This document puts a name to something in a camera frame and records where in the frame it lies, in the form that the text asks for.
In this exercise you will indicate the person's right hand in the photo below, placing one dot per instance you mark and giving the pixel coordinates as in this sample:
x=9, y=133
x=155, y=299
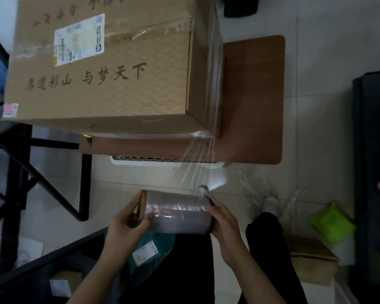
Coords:
x=226, y=229

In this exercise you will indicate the person's left hand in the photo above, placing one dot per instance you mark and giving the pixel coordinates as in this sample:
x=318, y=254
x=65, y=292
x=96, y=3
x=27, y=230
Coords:
x=122, y=232

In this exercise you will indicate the person's right thumb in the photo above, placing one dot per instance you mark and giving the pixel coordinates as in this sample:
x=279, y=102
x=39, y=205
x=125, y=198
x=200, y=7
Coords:
x=212, y=212

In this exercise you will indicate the person's left thumb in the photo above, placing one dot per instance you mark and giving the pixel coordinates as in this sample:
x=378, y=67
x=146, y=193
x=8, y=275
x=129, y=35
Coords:
x=144, y=220

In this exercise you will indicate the clear stretch wrap roll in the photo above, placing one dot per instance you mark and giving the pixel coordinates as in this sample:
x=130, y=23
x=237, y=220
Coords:
x=176, y=212

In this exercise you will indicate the person's right forearm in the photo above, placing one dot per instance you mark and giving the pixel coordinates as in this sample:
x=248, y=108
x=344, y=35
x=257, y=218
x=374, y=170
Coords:
x=256, y=278

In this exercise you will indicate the person's left forearm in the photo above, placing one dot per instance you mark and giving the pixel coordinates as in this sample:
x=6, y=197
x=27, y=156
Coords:
x=93, y=278

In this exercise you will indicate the person's left white shoe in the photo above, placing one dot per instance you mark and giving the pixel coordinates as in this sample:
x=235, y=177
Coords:
x=203, y=189

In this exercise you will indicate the person's white shoe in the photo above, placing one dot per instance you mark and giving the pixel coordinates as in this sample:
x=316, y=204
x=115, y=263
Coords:
x=203, y=189
x=272, y=204

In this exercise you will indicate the teal parcel bag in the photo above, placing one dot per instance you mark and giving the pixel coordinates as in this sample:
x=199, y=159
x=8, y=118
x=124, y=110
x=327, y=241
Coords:
x=148, y=248

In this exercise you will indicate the person's right white shoe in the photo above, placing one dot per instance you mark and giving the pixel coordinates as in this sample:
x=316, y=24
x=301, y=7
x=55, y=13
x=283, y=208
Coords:
x=272, y=204

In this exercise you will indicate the person's left leg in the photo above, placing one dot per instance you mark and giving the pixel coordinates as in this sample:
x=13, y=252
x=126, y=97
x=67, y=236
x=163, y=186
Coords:
x=183, y=269

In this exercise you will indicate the person's leg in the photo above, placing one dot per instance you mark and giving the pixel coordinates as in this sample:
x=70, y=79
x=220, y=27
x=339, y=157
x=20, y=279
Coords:
x=274, y=256
x=183, y=269

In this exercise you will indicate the white plastic basket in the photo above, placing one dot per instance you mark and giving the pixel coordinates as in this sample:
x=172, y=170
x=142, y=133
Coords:
x=167, y=161

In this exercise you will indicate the person's right leg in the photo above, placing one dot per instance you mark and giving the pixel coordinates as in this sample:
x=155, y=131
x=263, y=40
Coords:
x=274, y=256

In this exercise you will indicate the small brown cardboard box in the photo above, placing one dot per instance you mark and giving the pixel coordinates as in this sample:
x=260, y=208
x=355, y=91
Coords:
x=312, y=259

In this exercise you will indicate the brown wooden table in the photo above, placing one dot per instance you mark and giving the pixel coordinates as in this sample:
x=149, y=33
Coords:
x=240, y=101

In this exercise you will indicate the green plastic bag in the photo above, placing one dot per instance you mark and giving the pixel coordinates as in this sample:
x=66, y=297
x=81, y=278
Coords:
x=332, y=223

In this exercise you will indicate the white paper sheet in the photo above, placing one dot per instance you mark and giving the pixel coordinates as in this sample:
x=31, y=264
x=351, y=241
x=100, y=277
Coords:
x=27, y=250

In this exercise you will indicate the large brown cardboard box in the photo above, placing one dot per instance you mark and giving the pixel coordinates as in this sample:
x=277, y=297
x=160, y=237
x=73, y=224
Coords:
x=110, y=63

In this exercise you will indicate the white shipping label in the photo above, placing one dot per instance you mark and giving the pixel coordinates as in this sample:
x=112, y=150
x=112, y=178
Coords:
x=79, y=39

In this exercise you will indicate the black object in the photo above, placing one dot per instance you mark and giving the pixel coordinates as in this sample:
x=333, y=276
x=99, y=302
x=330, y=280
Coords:
x=240, y=6

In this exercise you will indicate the black shelf rail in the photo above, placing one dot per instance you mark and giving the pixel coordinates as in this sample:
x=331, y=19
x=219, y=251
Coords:
x=44, y=259

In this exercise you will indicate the black metal frame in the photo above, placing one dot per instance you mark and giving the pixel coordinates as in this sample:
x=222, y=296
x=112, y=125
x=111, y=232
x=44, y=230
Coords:
x=28, y=174

